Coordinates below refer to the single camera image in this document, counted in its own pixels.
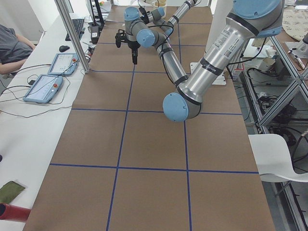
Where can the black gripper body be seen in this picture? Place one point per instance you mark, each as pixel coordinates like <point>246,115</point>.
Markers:
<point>133,45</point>

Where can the red cylinder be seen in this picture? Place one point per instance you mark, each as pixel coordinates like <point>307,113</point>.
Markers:
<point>14,213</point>

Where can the near blue teach pendant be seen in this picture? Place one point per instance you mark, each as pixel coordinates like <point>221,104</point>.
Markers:
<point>43,89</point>

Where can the black keyboard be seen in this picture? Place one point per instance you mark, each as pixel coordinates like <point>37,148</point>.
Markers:
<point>79,27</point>

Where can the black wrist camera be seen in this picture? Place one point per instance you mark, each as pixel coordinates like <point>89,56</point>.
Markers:
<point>120,37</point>

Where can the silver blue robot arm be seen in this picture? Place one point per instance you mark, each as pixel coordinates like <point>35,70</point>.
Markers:
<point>246,20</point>
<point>158,14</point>

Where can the aluminium frame post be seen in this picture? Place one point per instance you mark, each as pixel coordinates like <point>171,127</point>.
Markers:
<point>65,16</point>

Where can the green bean bag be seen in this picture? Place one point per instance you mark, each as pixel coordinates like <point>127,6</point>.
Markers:
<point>10,191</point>

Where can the white chair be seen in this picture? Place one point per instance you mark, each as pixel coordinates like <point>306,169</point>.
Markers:
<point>273,159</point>

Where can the black computer mouse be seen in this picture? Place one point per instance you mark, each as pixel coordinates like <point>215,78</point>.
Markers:
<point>63,48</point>

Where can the seated person grey shirt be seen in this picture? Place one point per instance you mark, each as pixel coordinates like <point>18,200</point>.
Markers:
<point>14,50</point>

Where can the blue teach pendant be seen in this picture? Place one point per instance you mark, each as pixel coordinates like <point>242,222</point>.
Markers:
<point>63,64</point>
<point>43,89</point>

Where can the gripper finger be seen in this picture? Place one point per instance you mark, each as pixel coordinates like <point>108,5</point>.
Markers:
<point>134,53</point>

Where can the far blue teach pendant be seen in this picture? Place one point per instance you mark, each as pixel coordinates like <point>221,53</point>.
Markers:
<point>63,64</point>

